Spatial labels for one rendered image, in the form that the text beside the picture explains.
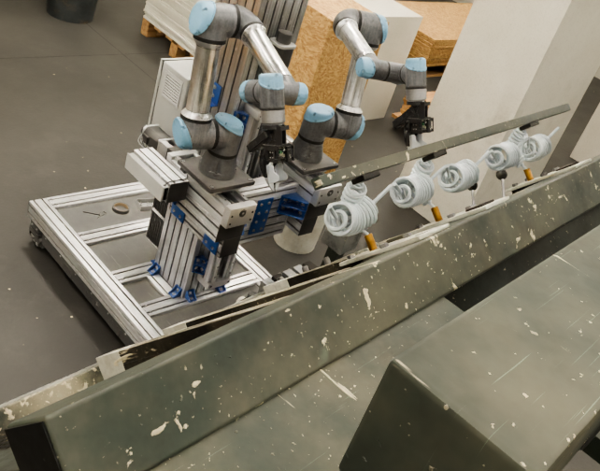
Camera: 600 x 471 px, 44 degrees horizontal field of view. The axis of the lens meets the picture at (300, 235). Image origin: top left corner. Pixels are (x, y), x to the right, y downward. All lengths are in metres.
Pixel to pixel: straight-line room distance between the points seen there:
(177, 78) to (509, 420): 2.87
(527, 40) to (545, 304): 4.38
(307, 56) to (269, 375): 3.76
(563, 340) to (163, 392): 0.48
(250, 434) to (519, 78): 4.19
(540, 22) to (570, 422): 4.45
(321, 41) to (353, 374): 3.61
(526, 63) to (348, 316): 3.93
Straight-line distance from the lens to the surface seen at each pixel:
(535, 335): 0.50
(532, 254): 1.97
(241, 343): 0.92
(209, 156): 2.86
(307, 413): 0.95
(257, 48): 2.59
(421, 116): 2.76
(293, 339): 0.98
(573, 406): 0.47
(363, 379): 1.02
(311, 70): 4.58
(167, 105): 3.28
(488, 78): 5.02
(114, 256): 3.73
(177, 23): 6.59
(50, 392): 2.11
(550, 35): 4.82
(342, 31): 3.02
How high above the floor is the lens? 2.46
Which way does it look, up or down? 32 degrees down
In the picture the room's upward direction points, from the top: 20 degrees clockwise
